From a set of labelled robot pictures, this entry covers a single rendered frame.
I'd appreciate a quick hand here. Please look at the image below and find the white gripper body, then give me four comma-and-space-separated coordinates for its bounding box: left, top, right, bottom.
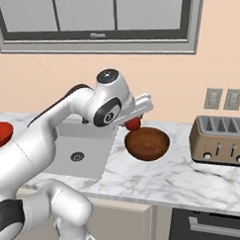
116, 93, 156, 126

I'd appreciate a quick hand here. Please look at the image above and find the red mango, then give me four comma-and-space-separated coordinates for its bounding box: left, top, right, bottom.
123, 117, 142, 132

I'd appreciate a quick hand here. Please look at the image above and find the brown wooden bowl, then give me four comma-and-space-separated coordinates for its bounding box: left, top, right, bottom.
123, 124, 172, 163

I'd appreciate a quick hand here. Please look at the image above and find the grey sink basin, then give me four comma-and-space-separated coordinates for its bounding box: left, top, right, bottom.
41, 116, 122, 183

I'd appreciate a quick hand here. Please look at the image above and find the red bowl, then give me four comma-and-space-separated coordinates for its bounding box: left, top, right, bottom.
0, 120, 16, 151

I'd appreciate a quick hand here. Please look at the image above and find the beige toaster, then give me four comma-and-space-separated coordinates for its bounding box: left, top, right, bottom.
187, 113, 240, 170

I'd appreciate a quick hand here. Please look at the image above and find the grey framed window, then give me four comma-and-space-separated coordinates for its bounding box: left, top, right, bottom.
0, 0, 209, 64

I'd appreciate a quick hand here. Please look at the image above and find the beige cupboard door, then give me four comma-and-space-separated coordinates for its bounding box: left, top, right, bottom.
10, 184, 155, 240

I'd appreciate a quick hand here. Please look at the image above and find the black oven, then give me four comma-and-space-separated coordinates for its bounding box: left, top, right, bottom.
165, 203, 240, 240

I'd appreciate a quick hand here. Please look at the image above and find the grey wall switch plate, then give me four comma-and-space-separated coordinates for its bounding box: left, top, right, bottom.
202, 86, 224, 112
221, 87, 240, 113

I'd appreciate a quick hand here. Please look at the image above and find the silver oven handle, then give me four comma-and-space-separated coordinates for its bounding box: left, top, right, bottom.
188, 213, 240, 240

